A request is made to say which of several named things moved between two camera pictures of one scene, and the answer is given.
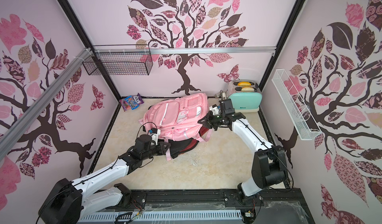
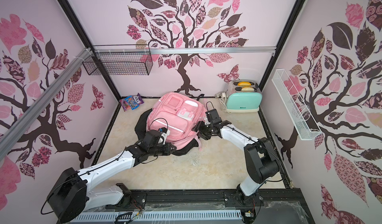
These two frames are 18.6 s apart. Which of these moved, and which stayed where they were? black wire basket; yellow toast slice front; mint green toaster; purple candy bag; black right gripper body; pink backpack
Moved: pink backpack; black right gripper body
Stayed: yellow toast slice front; purple candy bag; mint green toaster; black wire basket
